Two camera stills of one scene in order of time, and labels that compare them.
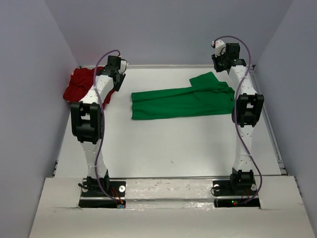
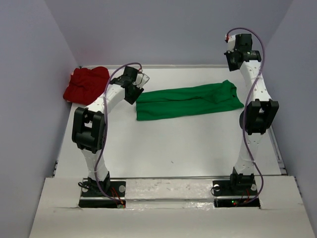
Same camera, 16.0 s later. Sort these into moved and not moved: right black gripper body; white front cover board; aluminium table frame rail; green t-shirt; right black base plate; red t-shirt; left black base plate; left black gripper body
Moved: green t-shirt; right black gripper body; left black gripper body
Not moved: aluminium table frame rail; left black base plate; white front cover board; right black base plate; red t-shirt
